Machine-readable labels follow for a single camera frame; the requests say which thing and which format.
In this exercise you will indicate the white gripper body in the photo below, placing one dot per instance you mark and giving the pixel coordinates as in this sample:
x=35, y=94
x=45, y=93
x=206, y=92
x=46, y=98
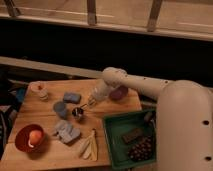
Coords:
x=100, y=91

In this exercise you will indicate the red bowl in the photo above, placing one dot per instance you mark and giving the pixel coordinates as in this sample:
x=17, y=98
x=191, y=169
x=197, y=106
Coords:
x=22, y=137

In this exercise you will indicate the yellow plastic fork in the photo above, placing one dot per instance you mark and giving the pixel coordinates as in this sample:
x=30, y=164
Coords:
x=94, y=149

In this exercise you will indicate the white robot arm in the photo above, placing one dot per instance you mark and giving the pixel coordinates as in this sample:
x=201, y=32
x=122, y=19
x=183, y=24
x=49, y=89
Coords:
x=184, y=117

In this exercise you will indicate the dark grape bunch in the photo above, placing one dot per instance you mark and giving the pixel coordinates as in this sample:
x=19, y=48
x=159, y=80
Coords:
x=143, y=150

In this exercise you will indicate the metal spoon in tray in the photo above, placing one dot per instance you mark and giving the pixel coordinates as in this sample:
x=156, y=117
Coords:
x=149, y=118

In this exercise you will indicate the orange fruit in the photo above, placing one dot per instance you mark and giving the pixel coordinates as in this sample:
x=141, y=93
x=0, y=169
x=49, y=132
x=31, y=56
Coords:
x=35, y=137

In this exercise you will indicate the purple bowl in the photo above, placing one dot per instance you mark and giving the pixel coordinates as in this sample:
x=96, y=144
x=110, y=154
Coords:
x=118, y=93

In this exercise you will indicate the cream plastic spoon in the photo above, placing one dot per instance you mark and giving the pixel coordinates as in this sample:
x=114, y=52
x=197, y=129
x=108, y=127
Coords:
x=87, y=152

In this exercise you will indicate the grey blue cloth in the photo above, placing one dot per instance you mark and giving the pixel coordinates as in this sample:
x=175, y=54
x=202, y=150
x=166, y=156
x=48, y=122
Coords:
x=65, y=131

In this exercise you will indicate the blue cup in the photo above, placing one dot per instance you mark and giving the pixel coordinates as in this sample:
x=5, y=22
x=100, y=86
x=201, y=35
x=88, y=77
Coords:
x=60, y=109

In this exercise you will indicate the green plastic tray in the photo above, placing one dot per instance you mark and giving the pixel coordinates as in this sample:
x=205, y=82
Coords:
x=115, y=126

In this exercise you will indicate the blue sponge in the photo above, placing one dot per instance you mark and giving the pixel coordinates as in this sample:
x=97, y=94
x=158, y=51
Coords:
x=70, y=97

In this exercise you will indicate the small metal measuring cup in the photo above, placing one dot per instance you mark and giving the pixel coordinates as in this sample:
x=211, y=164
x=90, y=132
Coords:
x=78, y=112

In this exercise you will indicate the brown chocolate bar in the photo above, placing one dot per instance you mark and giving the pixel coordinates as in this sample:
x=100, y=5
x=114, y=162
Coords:
x=132, y=135

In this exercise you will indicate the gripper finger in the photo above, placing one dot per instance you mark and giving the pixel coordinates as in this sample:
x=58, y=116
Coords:
x=93, y=103
x=90, y=98

